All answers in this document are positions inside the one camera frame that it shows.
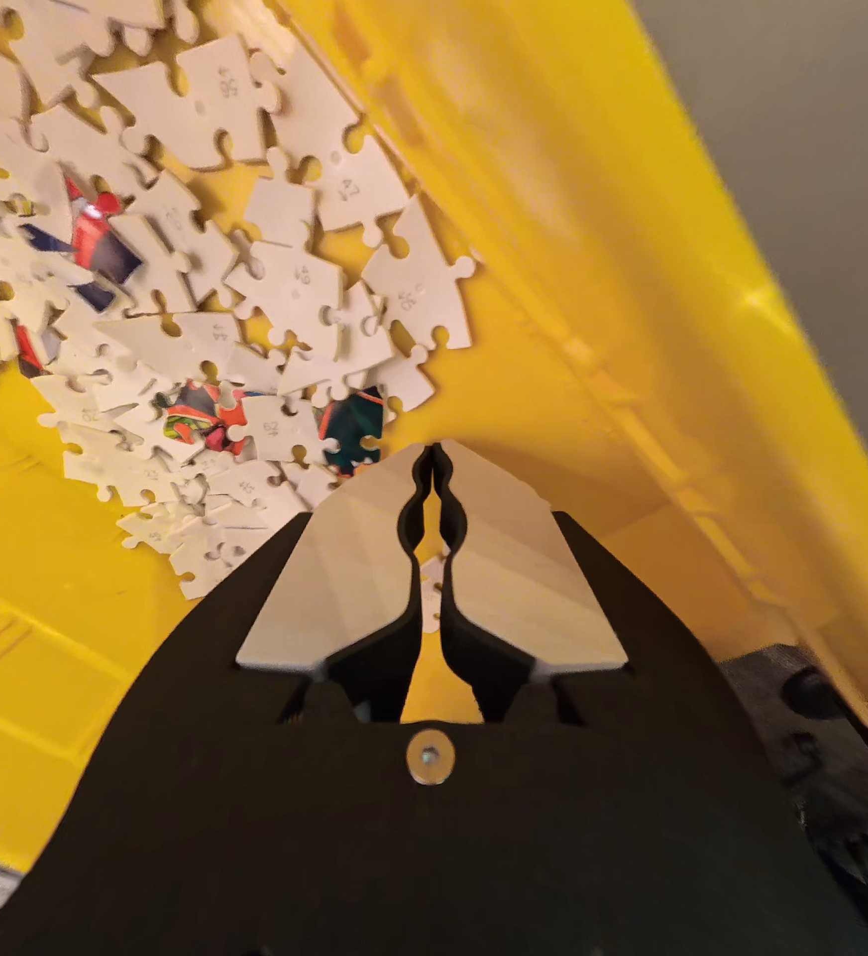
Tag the pile of puzzle pieces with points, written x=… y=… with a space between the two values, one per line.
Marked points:
x=292 y=284

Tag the yellow plastic bin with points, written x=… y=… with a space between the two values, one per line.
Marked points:
x=553 y=224

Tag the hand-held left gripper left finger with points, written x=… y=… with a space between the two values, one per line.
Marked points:
x=344 y=567

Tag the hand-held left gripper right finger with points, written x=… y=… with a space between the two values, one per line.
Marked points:
x=531 y=575

